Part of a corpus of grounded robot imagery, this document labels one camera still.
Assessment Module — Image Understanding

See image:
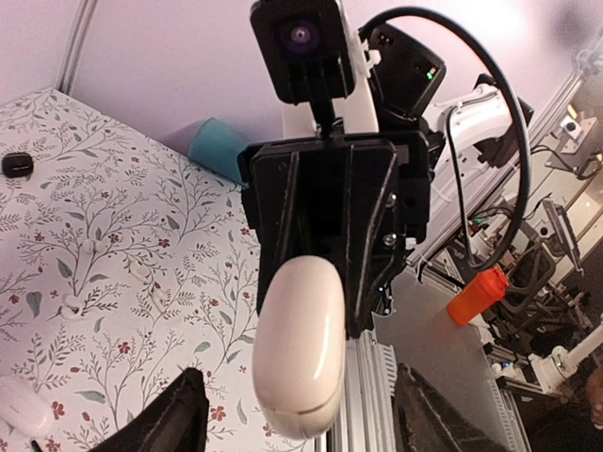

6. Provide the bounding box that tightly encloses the cream earbud with stem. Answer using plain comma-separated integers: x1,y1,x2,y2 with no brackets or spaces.
81,239,101,254

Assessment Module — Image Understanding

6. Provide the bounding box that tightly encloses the black closed earbud case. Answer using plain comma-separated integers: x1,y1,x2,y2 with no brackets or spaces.
1,153,34,179

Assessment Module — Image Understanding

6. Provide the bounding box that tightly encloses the white earbud silicone tip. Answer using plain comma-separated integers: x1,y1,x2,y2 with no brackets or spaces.
129,261,169,315

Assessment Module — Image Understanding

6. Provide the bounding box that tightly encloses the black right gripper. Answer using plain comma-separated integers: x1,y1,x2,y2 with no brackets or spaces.
238,131,431,339

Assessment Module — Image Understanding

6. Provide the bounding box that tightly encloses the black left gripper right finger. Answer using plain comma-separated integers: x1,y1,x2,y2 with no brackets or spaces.
393,363,528,451

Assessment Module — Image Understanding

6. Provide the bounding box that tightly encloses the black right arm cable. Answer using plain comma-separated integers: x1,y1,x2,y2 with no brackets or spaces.
362,5,533,272

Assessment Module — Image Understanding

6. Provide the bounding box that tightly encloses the orange bottle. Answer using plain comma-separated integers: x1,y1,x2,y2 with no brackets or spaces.
447,266,509,327

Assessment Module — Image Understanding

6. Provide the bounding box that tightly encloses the white earbud case small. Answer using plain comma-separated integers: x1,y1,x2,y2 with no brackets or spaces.
1,376,54,438

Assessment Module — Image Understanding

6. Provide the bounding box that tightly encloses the aluminium front rail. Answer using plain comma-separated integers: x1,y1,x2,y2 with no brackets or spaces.
315,331,398,452

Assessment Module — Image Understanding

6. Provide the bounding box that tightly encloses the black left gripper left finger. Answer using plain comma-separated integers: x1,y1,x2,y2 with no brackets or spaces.
93,367,209,452

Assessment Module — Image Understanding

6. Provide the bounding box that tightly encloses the cream earbud charging case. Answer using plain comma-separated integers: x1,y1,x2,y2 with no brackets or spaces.
252,255,346,440

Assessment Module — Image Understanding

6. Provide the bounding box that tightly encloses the right aluminium frame post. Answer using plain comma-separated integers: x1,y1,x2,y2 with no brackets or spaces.
56,0,100,95

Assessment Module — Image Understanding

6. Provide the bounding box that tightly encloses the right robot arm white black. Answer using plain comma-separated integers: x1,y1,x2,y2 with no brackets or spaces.
238,14,526,337

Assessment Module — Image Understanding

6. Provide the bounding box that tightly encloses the teal cup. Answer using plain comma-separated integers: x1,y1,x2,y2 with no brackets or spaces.
187,118,251,185

